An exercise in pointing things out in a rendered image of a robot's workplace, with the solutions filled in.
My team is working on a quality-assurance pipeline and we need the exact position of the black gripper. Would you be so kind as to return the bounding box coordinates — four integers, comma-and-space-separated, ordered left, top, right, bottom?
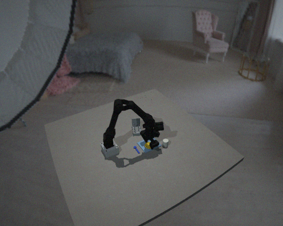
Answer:
140, 130, 159, 149

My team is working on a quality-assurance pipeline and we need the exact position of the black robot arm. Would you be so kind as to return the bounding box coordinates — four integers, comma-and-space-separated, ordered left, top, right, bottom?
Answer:
103, 99, 164, 149

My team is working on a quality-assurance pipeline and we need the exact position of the yellow round plate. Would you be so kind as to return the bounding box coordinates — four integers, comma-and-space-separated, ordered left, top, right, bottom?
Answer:
145, 142, 151, 149

